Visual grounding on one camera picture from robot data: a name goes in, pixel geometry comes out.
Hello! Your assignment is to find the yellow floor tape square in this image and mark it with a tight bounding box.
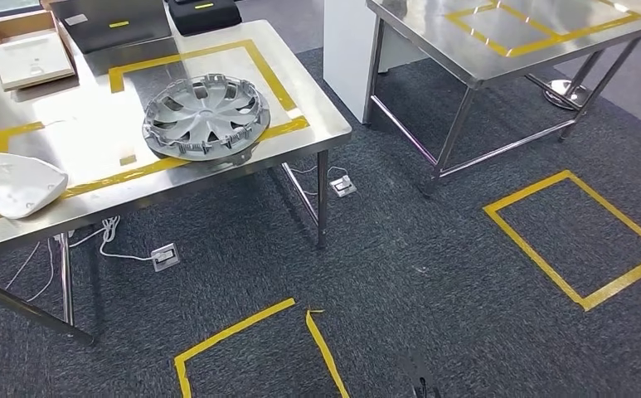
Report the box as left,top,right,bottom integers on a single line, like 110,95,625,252
482,168,641,313
172,297,352,398

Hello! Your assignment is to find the black carrying case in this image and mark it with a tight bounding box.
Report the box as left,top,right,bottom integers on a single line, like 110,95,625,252
166,0,243,36

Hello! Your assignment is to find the chrome stanchion round base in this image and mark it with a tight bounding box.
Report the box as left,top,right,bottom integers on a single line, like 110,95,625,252
542,78,593,111

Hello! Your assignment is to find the stainless steel workbench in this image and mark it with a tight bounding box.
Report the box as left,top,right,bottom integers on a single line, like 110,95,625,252
365,0,641,199
0,19,353,347

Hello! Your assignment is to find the silver wheel hubcap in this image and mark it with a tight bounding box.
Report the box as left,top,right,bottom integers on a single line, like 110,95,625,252
141,72,272,163

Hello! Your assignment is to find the white packaging insert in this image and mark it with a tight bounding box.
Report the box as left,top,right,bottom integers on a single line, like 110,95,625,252
0,30,75,90

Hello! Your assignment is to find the white power cable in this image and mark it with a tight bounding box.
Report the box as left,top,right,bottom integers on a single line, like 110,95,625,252
70,216,157,263

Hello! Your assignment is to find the open floor socket box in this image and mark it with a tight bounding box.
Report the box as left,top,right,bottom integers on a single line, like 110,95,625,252
150,243,182,273
329,174,358,198

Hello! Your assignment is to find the open cardboard box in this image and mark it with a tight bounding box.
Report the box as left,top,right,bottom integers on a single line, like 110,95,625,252
0,7,80,93

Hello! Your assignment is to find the white cabinet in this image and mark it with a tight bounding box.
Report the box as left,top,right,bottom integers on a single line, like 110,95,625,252
323,0,428,124

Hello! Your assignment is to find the white curved plastic part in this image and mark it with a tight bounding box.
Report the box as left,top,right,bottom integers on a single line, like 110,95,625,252
0,151,70,221

